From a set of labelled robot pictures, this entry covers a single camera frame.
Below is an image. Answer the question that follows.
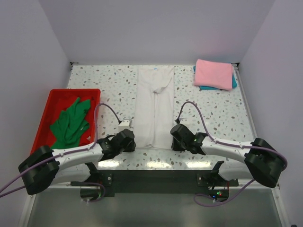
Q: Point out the folded pink t shirt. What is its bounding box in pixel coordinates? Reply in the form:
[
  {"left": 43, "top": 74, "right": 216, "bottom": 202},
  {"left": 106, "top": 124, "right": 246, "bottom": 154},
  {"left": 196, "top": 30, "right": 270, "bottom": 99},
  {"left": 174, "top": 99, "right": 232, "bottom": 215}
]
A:
[{"left": 194, "top": 58, "right": 233, "bottom": 91}]

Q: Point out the red plastic bin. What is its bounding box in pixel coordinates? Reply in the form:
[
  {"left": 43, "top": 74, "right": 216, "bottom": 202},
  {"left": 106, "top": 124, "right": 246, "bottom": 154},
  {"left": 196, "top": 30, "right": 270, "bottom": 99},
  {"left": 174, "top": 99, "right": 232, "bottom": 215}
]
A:
[{"left": 30, "top": 88, "right": 101, "bottom": 154}]

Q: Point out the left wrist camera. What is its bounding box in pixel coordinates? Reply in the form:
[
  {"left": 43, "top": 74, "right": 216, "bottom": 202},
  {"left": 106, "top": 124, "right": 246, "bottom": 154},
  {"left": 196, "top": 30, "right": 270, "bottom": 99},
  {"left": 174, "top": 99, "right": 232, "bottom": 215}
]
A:
[{"left": 118, "top": 119, "right": 132, "bottom": 131}]

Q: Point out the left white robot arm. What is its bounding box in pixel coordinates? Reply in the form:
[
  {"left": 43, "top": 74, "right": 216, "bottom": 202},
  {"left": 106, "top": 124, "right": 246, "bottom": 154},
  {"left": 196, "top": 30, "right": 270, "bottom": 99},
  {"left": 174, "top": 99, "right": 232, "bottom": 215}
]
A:
[{"left": 18, "top": 129, "right": 136, "bottom": 195}]

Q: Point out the green t shirt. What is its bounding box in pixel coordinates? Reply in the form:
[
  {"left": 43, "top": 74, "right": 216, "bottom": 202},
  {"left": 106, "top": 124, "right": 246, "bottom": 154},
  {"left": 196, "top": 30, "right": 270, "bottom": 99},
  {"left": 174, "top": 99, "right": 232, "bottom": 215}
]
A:
[{"left": 50, "top": 97, "right": 91, "bottom": 149}]

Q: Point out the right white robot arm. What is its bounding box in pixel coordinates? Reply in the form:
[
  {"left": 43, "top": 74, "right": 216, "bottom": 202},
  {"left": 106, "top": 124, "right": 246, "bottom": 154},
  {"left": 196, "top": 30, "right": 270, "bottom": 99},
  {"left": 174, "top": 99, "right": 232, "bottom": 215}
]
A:
[{"left": 170, "top": 124, "right": 287, "bottom": 188}]

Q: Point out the white t shirt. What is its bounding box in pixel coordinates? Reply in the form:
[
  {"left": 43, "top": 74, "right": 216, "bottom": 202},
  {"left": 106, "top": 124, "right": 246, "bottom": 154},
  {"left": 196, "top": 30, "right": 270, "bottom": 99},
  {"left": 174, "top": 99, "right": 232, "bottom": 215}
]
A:
[{"left": 134, "top": 66, "right": 174, "bottom": 149}]

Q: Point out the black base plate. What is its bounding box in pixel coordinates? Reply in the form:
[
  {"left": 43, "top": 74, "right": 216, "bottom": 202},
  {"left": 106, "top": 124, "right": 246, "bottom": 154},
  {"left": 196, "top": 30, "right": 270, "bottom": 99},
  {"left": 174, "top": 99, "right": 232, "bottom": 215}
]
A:
[{"left": 71, "top": 170, "right": 239, "bottom": 197}]

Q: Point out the folded teal t shirt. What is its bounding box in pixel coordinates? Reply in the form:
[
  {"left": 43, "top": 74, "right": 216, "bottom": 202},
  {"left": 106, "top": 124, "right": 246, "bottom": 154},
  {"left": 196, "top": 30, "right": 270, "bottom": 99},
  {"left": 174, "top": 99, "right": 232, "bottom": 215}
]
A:
[{"left": 193, "top": 66, "right": 238, "bottom": 91}]

